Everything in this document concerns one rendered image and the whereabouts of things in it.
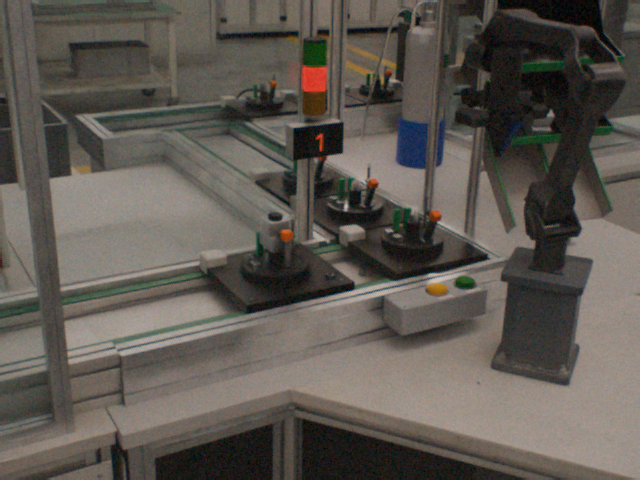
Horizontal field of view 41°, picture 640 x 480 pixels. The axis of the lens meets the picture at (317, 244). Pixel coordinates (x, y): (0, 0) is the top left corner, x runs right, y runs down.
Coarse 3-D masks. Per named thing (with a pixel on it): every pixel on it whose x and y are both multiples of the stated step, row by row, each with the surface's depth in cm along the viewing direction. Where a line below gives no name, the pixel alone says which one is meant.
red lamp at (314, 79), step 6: (306, 72) 177; (312, 72) 176; (318, 72) 176; (324, 72) 177; (306, 78) 177; (312, 78) 177; (318, 78) 177; (324, 78) 178; (306, 84) 178; (312, 84) 177; (318, 84) 177; (324, 84) 178; (306, 90) 178; (312, 90) 177; (318, 90) 178; (324, 90) 179
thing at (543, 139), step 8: (464, 64) 203; (464, 72) 203; (472, 72) 200; (536, 72) 197; (472, 80) 200; (528, 80) 201; (536, 80) 198; (536, 88) 198; (536, 96) 198; (544, 96) 196; (520, 120) 194; (552, 120) 193; (520, 128) 192; (552, 128) 194; (560, 128) 191; (520, 136) 190; (528, 136) 187; (536, 136) 188; (544, 136) 188; (552, 136) 189; (560, 136) 190; (512, 144) 187; (520, 144) 188; (528, 144) 189
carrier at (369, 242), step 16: (400, 224) 203; (416, 224) 188; (352, 240) 193; (368, 240) 193; (384, 240) 188; (400, 240) 186; (416, 240) 188; (432, 240) 187; (448, 240) 194; (368, 256) 186; (384, 256) 185; (400, 256) 185; (416, 256) 185; (432, 256) 185; (448, 256) 185; (464, 256) 186; (480, 256) 187; (384, 272) 181; (400, 272) 177; (416, 272) 179; (432, 272) 181
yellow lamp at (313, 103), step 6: (306, 96) 178; (312, 96) 178; (318, 96) 178; (324, 96) 179; (306, 102) 179; (312, 102) 178; (318, 102) 179; (324, 102) 180; (306, 108) 179; (312, 108) 179; (318, 108) 179; (324, 108) 180; (306, 114) 180; (312, 114) 179; (318, 114) 180
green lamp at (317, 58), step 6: (306, 42) 175; (306, 48) 175; (312, 48) 174; (318, 48) 174; (324, 48) 175; (306, 54) 175; (312, 54) 175; (318, 54) 175; (324, 54) 176; (306, 60) 176; (312, 60) 175; (318, 60) 175; (324, 60) 176; (306, 66) 176; (312, 66) 176; (318, 66) 176; (324, 66) 177
